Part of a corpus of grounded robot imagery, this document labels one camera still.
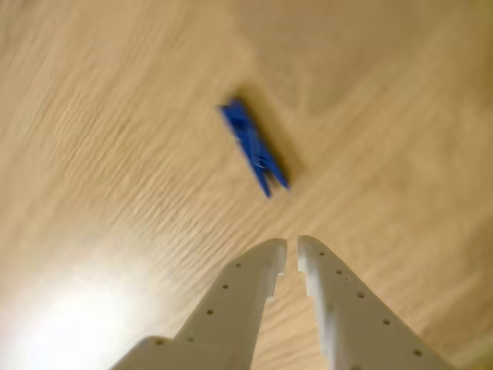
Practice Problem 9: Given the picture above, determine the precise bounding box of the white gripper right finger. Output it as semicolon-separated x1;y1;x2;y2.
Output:
295;234;460;370

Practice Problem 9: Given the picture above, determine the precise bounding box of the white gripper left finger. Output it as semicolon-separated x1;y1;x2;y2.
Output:
110;237;289;370

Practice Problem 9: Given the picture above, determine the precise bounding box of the blue clothes peg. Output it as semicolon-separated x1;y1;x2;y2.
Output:
217;97;291;200

